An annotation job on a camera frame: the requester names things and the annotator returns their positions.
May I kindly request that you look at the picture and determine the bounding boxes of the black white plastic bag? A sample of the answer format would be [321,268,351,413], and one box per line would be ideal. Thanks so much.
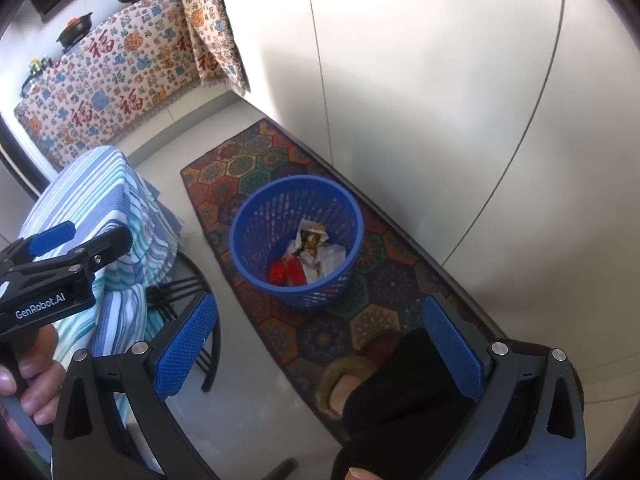
[295,220,331,256]

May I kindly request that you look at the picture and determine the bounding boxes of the black clay pot orange lid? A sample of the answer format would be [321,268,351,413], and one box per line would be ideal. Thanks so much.
[56,11,94,46]

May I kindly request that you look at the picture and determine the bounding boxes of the large printed cloth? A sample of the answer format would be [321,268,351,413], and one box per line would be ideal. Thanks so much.
[14,0,203,171]

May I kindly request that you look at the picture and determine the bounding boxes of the red plastic bag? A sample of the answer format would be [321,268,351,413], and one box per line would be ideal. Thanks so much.
[269,257,306,286]

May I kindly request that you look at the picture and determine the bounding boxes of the hexagon pattern rug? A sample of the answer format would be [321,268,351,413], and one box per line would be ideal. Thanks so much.
[180,119,506,426]

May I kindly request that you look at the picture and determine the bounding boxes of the round table with striped cloth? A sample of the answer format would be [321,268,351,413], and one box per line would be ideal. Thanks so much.
[17,145,183,461]

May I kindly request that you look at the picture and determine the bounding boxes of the brown fuzzy slipper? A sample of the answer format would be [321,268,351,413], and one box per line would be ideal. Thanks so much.
[316,329,403,420]

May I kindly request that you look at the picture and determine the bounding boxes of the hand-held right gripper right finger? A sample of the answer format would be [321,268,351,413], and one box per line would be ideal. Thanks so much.
[422,296,587,480]

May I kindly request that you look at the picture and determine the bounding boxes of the blue plastic basket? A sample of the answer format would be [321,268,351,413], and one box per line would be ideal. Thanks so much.
[229,175,365,309]

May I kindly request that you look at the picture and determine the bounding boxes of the person's left hand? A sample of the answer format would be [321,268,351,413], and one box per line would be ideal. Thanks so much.
[0,326,67,425]

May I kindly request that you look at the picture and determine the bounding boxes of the white printed paper bag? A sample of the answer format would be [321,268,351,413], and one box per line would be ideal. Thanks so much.
[300,245,347,281]

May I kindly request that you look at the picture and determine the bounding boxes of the small printed cloth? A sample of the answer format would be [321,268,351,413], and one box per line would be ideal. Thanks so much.
[179,0,251,95]

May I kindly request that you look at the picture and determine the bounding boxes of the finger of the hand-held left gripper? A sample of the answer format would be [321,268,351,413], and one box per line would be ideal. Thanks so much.
[27,222,77,256]
[67,226,133,273]

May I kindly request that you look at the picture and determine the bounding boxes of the person's black trouser leg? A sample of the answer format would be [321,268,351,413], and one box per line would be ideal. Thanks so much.
[330,327,501,480]

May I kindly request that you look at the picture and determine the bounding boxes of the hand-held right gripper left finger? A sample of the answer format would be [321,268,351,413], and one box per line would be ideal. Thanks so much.
[52,292,218,480]

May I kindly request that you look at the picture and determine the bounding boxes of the white base cabinets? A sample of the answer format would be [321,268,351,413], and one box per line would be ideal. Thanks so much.
[215,0,640,411]

